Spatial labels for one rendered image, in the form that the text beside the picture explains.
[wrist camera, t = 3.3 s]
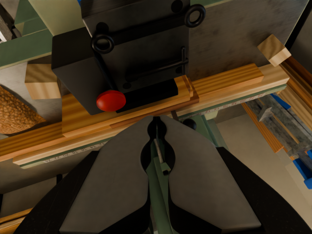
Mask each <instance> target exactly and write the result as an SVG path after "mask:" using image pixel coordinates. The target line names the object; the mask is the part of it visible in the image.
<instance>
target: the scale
mask: <svg viewBox="0 0 312 234"><path fill-rule="evenodd" d="M264 95H265V93H262V94H259V95H256V96H252V97H248V98H245V99H242V100H239V101H236V102H233V103H229V104H226V105H223V106H219V107H216V108H213V109H210V110H206V111H203V112H200V113H197V114H193V115H191V116H187V117H183V118H180V119H179V120H183V119H186V118H189V117H193V116H196V115H200V116H201V115H205V114H208V113H211V112H214V111H218V110H221V109H224V108H227V107H230V106H234V105H237V104H241V103H243V102H247V101H250V100H253V99H256V98H260V97H263V96H264ZM107 142H108V141H106V142H103V143H99V144H95V145H93V146H89V147H86V148H83V149H79V150H76V151H73V152H70V153H66V154H63V155H60V156H57V157H53V158H50V159H47V160H43V162H45V163H48V162H52V161H55V160H58V159H61V158H64V157H68V156H71V155H74V154H77V153H81V152H84V151H87V150H91V149H94V148H97V147H100V146H104V145H105V144H106V143H107Z"/></svg>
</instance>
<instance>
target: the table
mask: <svg viewBox="0 0 312 234"><path fill-rule="evenodd" d="M308 2H309V0H190V6H191V5H194V4H201V5H203V6H204V8H205V10H206V16H205V19H204V21H203V22H202V23H201V24H200V25H199V26H197V27H194V28H190V34H189V74H186V76H187V78H190V80H191V82H192V81H196V80H199V79H202V78H206V77H209V76H212V75H215V74H218V73H222V72H225V71H229V70H232V69H235V68H238V67H241V66H245V65H248V64H251V63H255V64H256V66H257V67H261V66H264V65H268V64H271V63H270V62H269V61H268V60H267V58H266V57H265V56H264V55H263V54H262V53H261V51H260V50H259V49H258V48H257V46H258V45H259V44H261V43H262V42H263V41H264V40H265V39H267V38H268V37H269V36H270V35H271V34H273V35H274V36H275V37H276V38H277V39H278V40H279V41H280V42H281V43H282V44H283V45H284V46H285V44H286V42H287V40H288V38H289V37H290V35H291V33H292V31H293V29H294V27H295V26H296V24H297V22H298V20H299V18H300V17H301V15H302V13H303V11H304V9H305V7H306V5H307V3H308ZM52 38H53V35H52V34H51V32H50V31H49V29H46V30H43V31H40V32H36V33H33V34H29V35H26V36H23V37H19V38H16V39H12V40H9V41H6V42H2V43H0V86H1V87H3V88H4V89H5V90H7V91H8V92H9V93H11V94H12V95H14V96H15V97H16V98H17V99H19V100H20V101H21V102H23V103H24V104H25V105H27V106H28V107H29V108H31V109H32V110H33V111H35V112H36V113H38V114H39V115H40V116H42V117H43V118H44V119H45V120H47V121H45V122H42V123H38V124H36V125H34V126H33V127H31V128H29V129H27V130H23V131H20V132H16V133H12V134H3V133H1V134H3V135H5V136H7V137H12V136H15V135H18V134H21V133H24V132H28V131H31V130H34V129H38V128H41V127H44V126H48V125H50V124H54V123H58V122H61V121H62V98H50V99H32V98H31V96H30V94H29V92H28V90H27V87H26V85H25V76H26V67H27V64H51V61H52ZM70 93H71V92H70V91H69V90H68V89H67V88H66V87H65V85H64V84H63V83H62V82H61V97H62V96H64V95H67V94H70Z"/></svg>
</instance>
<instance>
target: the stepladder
mask: <svg viewBox="0 0 312 234"><path fill-rule="evenodd" d="M259 99H260V100H261V101H262V102H263V103H264V104H265V105H263V104H262V103H261V102H260V100H259ZM259 99H257V98H256V99H253V100H250V101H247V102H245V103H246V105H247V106H248V107H249V108H250V109H251V110H252V111H253V113H254V114H255V115H256V116H257V120H258V122H260V121H261V122H262V123H263V124H264V125H265V126H266V127H267V128H268V129H269V130H270V131H271V132H272V134H273V135H274V136H275V137H276V138H277V139H278V140H279V141H280V143H281V144H282V145H283V146H284V147H285V148H286V149H287V150H288V152H287V154H288V156H289V157H291V156H293V157H294V158H295V160H293V161H292V162H293V163H294V165H295V166H296V167H297V169H298V170H299V172H300V173H301V175H302V176H303V178H304V179H305V180H304V183H305V185H306V186H307V188H308V189H312V131H311V130H310V129H309V128H308V127H307V126H306V125H305V124H304V123H303V122H302V121H301V119H300V118H299V117H298V116H297V115H296V114H295V113H294V112H293V111H292V110H291V109H290V108H291V106H290V105H289V104H287V103H286V102H284V101H283V100H282V99H281V98H280V97H279V96H278V95H277V94H276V93H275V92H274V93H271V94H267V95H264V96H263V97H260V98H259ZM273 115H275V116H276V117H277V118H278V119H279V120H280V121H281V122H282V123H283V124H284V125H285V127H286V128H287V129H288V130H289V131H290V132H291V133H292V134H293V135H294V136H295V137H296V138H297V140H298V141H299V142H300V143H298V144H297V143H296V142H295V141H294V139H293V138H292V137H291V136H290V135H289V134H288V133H287V131H286V130H285V129H284V128H283V127H282V126H281V125H280V123H279V122H278V121H277V120H276V119H275V118H274V116H273ZM307 150H308V151H307ZM305 151H307V154H308V155H307V154H306V153H305Z"/></svg>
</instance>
